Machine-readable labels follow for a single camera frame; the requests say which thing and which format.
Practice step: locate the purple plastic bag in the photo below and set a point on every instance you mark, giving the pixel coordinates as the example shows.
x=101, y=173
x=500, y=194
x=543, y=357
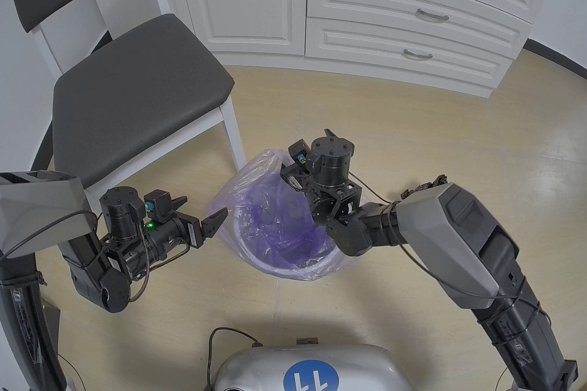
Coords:
x=257, y=206

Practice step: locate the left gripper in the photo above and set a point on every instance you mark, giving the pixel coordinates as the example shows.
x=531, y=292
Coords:
x=169, y=238

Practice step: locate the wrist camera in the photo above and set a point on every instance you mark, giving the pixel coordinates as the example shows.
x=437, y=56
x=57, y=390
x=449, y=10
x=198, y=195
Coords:
x=298, y=150
x=158, y=203

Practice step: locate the black plastic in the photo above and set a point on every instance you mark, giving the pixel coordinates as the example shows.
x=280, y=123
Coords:
x=433, y=183

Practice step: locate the white chair grey cushions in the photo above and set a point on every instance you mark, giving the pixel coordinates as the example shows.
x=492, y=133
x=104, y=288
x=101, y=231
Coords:
x=137, y=96

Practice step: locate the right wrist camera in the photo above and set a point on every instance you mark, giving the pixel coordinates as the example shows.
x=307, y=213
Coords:
x=298, y=150

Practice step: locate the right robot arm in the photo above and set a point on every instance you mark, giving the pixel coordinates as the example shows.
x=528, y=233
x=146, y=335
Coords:
x=458, y=233

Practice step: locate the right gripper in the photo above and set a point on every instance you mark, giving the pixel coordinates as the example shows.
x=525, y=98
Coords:
x=298, y=178

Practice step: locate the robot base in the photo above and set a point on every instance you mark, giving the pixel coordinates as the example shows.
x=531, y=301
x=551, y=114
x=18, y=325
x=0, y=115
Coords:
x=257, y=371

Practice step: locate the white trash bin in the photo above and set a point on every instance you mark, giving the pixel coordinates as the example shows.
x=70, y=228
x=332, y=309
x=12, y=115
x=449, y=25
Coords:
x=279, y=271

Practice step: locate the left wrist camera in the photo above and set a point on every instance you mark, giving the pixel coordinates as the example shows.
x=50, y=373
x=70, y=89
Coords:
x=158, y=203

